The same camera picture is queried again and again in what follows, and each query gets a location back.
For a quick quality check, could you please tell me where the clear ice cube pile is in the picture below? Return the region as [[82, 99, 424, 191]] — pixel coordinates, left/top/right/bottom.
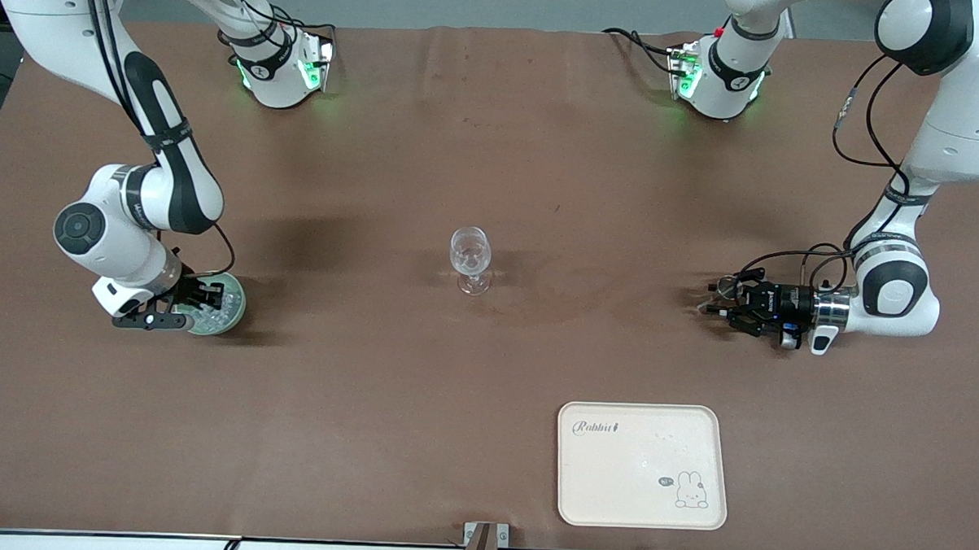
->
[[197, 284, 243, 330]]

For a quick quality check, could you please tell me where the clear wine glass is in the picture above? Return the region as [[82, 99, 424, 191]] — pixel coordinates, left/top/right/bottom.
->
[[448, 225, 494, 297]]

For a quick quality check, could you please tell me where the green ceramic bowl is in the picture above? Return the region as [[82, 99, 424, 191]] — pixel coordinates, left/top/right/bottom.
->
[[174, 271, 247, 338]]

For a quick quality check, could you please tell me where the cream rabbit print tray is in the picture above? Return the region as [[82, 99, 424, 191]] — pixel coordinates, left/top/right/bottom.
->
[[554, 400, 732, 532]]

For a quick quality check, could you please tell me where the brown table cover mat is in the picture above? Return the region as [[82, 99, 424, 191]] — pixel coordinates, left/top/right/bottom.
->
[[0, 10, 979, 550]]

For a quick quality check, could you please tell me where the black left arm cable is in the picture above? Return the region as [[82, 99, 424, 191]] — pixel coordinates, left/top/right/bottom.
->
[[737, 48, 913, 295]]

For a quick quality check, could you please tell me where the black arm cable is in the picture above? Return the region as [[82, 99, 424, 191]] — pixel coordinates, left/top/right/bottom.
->
[[70, 0, 246, 277], [737, 48, 913, 295]]

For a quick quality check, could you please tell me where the black left base cable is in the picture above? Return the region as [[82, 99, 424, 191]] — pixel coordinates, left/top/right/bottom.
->
[[601, 27, 680, 76]]

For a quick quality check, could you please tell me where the black base cable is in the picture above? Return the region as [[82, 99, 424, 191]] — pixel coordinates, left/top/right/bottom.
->
[[212, 0, 339, 59], [601, 27, 680, 76]]

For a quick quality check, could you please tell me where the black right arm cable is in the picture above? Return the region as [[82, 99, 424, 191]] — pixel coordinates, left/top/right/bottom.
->
[[70, 0, 246, 277]]

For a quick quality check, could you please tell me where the black right base cable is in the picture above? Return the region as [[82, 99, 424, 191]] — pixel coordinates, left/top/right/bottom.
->
[[212, 0, 339, 59]]

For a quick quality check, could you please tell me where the metal table edge bracket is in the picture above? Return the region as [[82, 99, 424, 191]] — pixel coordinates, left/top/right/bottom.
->
[[462, 522, 510, 550]]

